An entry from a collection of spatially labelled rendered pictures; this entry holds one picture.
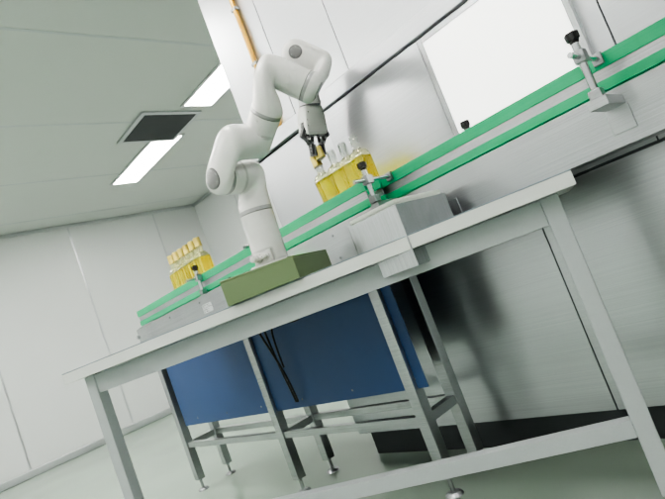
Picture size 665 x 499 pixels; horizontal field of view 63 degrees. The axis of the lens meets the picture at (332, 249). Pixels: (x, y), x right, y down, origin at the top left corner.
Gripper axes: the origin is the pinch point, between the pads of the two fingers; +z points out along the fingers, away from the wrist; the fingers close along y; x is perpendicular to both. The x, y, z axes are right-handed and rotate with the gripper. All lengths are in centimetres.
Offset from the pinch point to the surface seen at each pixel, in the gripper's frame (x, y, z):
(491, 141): 67, 2, 9
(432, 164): 47.9, 2.4, 12.4
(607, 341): 94, 14, 57
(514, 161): 73, 4, 15
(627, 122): 99, 4, 11
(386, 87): 24.0, -12.8, -15.7
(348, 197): 23.1, 12.6, 17.6
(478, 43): 58, -14, -20
